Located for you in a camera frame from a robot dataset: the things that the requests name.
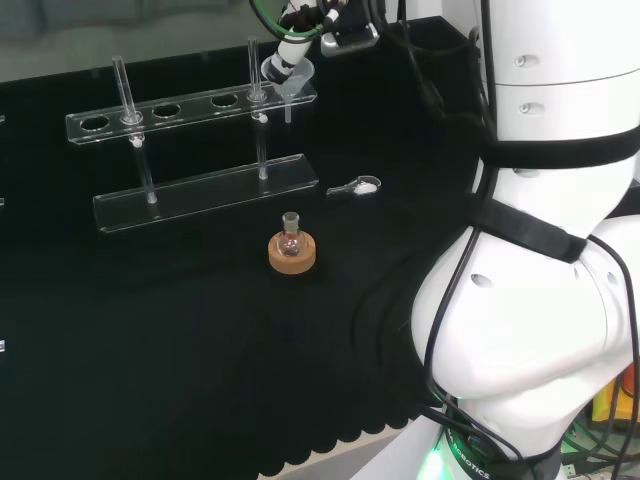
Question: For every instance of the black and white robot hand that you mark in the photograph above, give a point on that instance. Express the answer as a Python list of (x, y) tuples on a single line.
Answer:
[(345, 20)]

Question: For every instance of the translucent plastic funnel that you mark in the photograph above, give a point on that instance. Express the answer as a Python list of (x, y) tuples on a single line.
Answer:
[(295, 84)]

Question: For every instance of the clear glass weighing funnel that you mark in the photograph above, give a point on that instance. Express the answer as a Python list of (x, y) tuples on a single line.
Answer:
[(364, 187)]

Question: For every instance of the clear acrylic funnel stand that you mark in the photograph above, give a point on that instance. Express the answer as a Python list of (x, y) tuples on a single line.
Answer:
[(210, 187)]

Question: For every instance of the small glass round-bottom flask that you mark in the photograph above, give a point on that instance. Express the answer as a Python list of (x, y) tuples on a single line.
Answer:
[(291, 242)]

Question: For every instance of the black cloth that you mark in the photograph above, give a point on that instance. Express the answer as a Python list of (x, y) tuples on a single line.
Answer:
[(200, 325)]

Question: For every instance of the yellow stop button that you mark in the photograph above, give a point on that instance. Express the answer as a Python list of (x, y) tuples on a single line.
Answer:
[(616, 400)]

